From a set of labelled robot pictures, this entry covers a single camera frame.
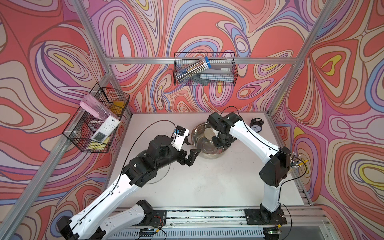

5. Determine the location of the stainless steel pot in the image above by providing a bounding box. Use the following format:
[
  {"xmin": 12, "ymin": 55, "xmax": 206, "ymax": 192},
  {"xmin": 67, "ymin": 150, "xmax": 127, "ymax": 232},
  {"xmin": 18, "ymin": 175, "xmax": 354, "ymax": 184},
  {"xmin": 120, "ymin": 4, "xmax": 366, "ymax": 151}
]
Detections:
[{"xmin": 191, "ymin": 123, "xmax": 228, "ymax": 160}]

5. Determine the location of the beige plastic ladle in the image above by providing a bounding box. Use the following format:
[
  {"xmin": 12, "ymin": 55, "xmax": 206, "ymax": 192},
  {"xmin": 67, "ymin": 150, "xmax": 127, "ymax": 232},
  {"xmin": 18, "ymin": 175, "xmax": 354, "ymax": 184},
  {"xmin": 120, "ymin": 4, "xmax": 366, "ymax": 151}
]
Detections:
[{"xmin": 204, "ymin": 128, "xmax": 216, "ymax": 141}]

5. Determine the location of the glass pot lid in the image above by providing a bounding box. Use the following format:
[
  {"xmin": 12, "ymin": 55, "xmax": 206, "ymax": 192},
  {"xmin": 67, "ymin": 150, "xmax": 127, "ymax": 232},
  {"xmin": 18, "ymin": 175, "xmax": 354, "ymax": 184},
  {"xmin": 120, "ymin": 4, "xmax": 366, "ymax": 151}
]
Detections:
[{"xmin": 146, "ymin": 165, "xmax": 171, "ymax": 185}]

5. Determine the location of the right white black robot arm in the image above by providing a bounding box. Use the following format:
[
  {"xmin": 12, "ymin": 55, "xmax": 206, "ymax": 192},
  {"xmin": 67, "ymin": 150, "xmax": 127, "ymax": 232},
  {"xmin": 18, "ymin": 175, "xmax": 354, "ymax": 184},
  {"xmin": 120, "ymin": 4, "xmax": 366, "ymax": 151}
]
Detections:
[{"xmin": 207, "ymin": 113, "xmax": 291, "ymax": 223}]

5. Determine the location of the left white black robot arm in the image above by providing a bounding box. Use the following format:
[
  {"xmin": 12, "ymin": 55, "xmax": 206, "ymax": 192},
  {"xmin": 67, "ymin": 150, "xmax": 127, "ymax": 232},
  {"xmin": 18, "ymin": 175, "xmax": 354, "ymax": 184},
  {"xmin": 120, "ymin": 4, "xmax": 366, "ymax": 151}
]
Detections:
[{"xmin": 57, "ymin": 135, "xmax": 201, "ymax": 240}]

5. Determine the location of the black alarm clock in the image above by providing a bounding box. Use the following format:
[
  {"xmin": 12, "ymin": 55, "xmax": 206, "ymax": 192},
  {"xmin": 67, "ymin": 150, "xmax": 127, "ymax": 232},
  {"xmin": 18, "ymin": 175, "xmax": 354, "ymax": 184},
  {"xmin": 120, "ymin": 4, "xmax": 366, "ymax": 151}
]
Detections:
[{"xmin": 250, "ymin": 118, "xmax": 264, "ymax": 133}]

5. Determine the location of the clear tube of pencils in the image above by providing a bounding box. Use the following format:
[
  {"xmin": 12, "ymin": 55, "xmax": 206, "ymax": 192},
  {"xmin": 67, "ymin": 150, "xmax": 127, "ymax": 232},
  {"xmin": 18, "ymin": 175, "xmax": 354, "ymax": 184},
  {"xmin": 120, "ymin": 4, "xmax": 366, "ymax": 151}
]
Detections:
[{"xmin": 175, "ymin": 57, "xmax": 211, "ymax": 83}]

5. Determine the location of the grey white box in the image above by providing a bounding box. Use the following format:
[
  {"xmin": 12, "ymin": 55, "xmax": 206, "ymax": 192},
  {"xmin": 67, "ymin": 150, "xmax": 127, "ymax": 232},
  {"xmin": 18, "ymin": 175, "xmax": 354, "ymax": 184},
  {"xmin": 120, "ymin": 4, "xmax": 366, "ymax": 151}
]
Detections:
[{"xmin": 199, "ymin": 64, "xmax": 234, "ymax": 82}]

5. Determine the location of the clear cup of pencils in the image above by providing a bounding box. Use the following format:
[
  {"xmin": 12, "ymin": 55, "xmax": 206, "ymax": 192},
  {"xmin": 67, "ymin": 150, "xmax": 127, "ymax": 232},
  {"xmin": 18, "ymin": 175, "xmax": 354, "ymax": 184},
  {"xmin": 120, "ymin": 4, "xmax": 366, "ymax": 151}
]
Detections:
[{"xmin": 290, "ymin": 152, "xmax": 309, "ymax": 180}]

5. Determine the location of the yellow sponge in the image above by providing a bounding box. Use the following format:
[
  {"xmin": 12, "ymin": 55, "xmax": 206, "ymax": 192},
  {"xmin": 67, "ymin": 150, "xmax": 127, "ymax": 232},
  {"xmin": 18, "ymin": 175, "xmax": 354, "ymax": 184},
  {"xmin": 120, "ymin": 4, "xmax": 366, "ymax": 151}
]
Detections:
[{"xmin": 110, "ymin": 101, "xmax": 126, "ymax": 116}]

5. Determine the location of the white remote device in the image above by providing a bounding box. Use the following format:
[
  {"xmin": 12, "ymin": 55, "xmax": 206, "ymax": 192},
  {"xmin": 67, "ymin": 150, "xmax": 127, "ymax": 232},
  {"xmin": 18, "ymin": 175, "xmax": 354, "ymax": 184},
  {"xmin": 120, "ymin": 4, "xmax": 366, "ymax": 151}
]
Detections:
[{"xmin": 91, "ymin": 115, "xmax": 121, "ymax": 143}]

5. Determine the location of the green circuit board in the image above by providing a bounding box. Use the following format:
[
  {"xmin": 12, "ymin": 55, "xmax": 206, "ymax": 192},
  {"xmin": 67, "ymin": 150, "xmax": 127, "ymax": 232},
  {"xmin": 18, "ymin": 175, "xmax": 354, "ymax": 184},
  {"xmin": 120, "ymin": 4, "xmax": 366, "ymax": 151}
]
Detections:
[{"xmin": 138, "ymin": 228, "xmax": 160, "ymax": 238}]

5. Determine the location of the pink plastic case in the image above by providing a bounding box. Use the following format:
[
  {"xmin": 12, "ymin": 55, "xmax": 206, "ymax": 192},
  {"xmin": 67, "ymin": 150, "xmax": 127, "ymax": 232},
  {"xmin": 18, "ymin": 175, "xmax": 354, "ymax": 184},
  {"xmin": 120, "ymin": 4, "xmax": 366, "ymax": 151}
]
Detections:
[{"xmin": 80, "ymin": 94, "xmax": 111, "ymax": 120}]

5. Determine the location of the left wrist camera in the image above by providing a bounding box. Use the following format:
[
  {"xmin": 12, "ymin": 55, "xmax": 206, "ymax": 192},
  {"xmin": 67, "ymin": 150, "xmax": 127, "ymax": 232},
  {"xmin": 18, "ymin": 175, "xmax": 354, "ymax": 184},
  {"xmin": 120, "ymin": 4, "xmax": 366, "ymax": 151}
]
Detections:
[{"xmin": 171, "ymin": 126, "xmax": 190, "ymax": 152}]

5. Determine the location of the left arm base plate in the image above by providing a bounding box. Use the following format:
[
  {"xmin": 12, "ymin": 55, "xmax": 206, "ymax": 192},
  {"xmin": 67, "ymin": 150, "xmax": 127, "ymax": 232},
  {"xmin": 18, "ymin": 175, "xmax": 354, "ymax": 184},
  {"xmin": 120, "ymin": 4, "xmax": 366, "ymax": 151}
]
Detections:
[{"xmin": 134, "ymin": 210, "xmax": 167, "ymax": 228}]

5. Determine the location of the back black wire basket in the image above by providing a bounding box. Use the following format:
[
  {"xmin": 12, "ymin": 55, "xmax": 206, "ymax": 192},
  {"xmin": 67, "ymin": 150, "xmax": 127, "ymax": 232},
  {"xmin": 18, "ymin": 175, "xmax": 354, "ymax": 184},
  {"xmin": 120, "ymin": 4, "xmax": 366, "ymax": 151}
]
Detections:
[{"xmin": 173, "ymin": 51, "xmax": 239, "ymax": 86}]

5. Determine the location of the black wire basket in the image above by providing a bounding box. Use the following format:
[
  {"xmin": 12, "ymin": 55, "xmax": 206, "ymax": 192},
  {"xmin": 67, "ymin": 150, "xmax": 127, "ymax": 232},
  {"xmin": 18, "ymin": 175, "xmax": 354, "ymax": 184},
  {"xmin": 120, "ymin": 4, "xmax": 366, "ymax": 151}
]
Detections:
[
  {"xmin": 173, "ymin": 51, "xmax": 239, "ymax": 86},
  {"xmin": 63, "ymin": 84, "xmax": 130, "ymax": 153}
]

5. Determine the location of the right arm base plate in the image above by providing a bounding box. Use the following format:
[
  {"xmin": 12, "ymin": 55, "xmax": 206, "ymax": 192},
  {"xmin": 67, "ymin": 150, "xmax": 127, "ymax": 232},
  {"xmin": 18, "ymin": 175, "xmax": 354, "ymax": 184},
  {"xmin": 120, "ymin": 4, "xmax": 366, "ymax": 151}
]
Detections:
[{"xmin": 244, "ymin": 206, "xmax": 287, "ymax": 226}]

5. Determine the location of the left black wire basket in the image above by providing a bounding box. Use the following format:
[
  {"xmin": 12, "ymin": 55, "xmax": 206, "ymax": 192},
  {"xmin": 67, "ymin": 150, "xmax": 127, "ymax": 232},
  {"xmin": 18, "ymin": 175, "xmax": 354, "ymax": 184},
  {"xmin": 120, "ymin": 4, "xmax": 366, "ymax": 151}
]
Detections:
[{"xmin": 63, "ymin": 84, "xmax": 130, "ymax": 153}]

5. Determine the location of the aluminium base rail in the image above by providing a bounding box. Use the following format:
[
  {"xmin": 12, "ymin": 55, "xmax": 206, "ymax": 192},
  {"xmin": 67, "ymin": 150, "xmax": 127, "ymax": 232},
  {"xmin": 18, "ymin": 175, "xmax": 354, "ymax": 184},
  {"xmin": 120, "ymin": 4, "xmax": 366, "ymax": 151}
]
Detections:
[{"xmin": 74, "ymin": 205, "xmax": 340, "ymax": 240}]

